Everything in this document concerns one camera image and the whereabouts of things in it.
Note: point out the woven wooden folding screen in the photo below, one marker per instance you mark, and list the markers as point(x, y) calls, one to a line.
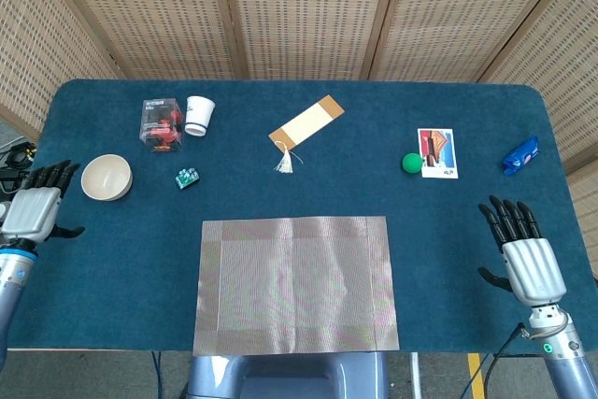
point(303, 6)

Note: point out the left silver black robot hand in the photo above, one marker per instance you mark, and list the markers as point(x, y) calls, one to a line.
point(32, 209)

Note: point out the tan bookmark with tassel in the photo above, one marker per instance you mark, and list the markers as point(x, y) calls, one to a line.
point(308, 123)

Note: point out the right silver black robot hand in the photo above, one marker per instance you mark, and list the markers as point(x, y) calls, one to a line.
point(535, 268)

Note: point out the green ball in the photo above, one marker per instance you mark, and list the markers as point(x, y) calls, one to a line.
point(412, 163)

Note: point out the white paper cup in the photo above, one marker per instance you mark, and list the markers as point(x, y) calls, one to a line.
point(198, 114)

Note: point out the blue felt table cover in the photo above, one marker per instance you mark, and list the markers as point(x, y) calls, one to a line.
point(140, 268)

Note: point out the white table leg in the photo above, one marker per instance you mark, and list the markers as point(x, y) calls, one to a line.
point(416, 375)

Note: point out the blue snack packet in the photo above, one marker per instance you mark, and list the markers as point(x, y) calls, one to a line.
point(521, 156)

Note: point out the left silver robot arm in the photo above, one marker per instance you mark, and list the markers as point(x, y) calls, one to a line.
point(11, 287)

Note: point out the small green circuit toy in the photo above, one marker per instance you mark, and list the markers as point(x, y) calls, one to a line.
point(187, 178)

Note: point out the white bowl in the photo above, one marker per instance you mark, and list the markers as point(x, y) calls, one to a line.
point(106, 178)

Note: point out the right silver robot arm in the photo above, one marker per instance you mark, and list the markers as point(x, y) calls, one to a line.
point(567, 366)

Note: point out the brown woven placemat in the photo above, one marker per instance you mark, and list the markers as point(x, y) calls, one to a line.
point(294, 287)

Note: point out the blue grey robot torso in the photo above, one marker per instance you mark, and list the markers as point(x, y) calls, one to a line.
point(289, 378)

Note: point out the clear box with red toy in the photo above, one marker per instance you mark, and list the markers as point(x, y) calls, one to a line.
point(161, 125)

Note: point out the picture postcard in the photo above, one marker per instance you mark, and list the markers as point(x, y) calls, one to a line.
point(439, 151)

